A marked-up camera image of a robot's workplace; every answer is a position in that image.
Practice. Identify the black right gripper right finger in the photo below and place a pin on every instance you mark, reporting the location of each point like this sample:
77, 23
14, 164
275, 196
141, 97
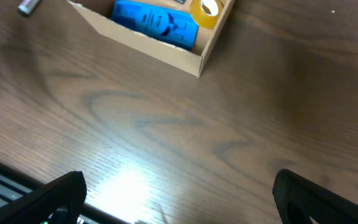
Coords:
299, 200

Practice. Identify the red stapler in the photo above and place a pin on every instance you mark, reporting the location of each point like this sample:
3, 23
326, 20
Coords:
180, 1

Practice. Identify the black whiteboard marker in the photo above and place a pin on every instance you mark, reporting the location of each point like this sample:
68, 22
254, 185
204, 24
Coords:
26, 7

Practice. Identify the brown cardboard box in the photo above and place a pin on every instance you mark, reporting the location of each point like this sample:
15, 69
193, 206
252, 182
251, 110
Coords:
97, 13

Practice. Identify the blue plastic tape dispenser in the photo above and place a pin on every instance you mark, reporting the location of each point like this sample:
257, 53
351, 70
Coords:
166, 25

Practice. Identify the yellow clear tape roll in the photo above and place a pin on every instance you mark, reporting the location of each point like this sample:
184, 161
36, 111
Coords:
206, 12

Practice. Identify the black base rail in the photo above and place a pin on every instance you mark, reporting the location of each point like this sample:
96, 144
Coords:
14, 185

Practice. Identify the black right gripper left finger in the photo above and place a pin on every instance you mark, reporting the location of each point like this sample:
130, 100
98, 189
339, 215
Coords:
62, 198

